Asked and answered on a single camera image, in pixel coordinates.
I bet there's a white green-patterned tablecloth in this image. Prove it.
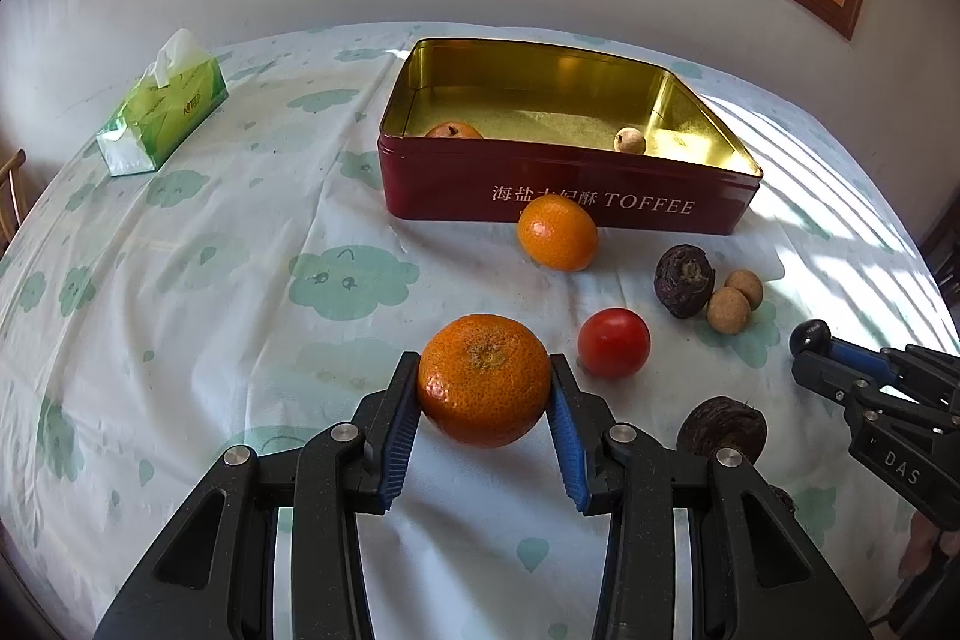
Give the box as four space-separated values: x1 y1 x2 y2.
0 21 960 640

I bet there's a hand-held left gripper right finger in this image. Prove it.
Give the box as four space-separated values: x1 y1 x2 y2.
546 351 875 640

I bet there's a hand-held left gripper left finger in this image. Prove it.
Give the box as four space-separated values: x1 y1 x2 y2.
94 351 421 640

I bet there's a small glossy dark fruit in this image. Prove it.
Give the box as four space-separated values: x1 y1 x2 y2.
789 319 832 356

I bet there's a light wooden chair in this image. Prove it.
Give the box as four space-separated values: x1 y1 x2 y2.
0 149 27 245

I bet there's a red tomato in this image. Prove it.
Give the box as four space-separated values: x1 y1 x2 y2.
577 308 651 380

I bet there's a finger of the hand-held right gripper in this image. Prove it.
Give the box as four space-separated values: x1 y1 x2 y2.
792 351 912 422
825 340 960 397

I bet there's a dark wooden furniture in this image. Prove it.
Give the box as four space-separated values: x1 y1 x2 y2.
921 212 960 315

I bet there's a red rectangular metal tin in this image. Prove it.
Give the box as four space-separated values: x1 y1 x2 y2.
377 38 764 236

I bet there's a smooth orange tangerine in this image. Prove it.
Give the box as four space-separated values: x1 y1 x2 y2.
517 194 599 272

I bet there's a person's right hand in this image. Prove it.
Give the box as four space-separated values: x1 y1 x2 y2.
896 509 950 585

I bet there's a green tissue box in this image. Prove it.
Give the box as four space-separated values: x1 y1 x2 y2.
96 29 229 178

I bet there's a large rough-skinned tangerine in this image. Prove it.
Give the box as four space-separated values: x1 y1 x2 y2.
416 314 552 448

